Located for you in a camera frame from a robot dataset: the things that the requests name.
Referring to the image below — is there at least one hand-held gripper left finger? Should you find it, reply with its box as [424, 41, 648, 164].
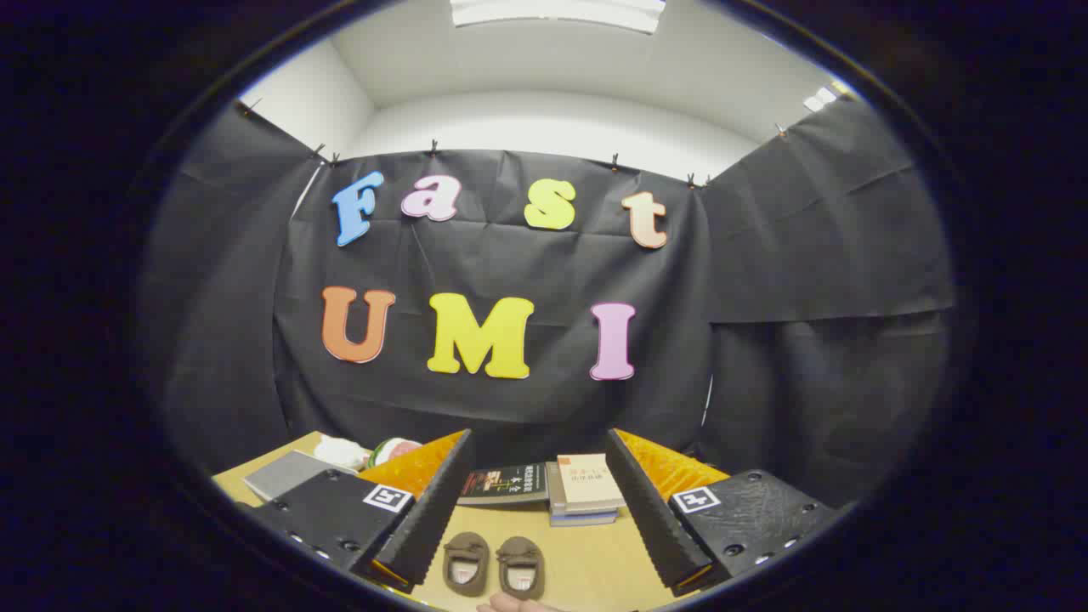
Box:
[251, 429, 473, 594]

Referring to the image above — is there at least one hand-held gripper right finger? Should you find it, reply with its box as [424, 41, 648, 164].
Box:
[605, 428, 841, 598]

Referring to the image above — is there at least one brown fuzzy shoe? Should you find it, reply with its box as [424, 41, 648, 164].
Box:
[496, 535, 547, 601]
[443, 532, 492, 598]

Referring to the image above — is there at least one grey fabric storage box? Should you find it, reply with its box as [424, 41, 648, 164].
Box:
[244, 450, 358, 502]

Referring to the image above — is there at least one blue cover book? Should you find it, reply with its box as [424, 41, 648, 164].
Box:
[550, 508, 620, 528]

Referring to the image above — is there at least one beige cover book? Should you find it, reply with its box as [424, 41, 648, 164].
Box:
[557, 454, 627, 513]

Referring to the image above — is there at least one watermelon slice plush toy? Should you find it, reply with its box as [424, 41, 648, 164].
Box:
[368, 438, 423, 468]

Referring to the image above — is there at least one black cover book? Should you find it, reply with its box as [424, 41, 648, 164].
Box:
[457, 463, 549, 507]

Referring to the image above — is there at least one grey cover book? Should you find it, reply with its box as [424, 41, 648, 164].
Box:
[546, 463, 621, 519]

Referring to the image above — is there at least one white plush toy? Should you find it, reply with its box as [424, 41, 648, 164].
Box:
[313, 435, 372, 473]

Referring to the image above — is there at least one black backdrop cloth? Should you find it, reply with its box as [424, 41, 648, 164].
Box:
[140, 93, 957, 511]

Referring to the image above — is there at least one row of small cloth clips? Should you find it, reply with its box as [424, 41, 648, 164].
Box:
[242, 98, 791, 190]

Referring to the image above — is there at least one small ceiling light panel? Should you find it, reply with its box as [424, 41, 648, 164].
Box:
[803, 81, 851, 113]

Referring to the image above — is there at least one long ceiling light panel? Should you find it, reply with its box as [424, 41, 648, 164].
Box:
[449, 0, 666, 35]

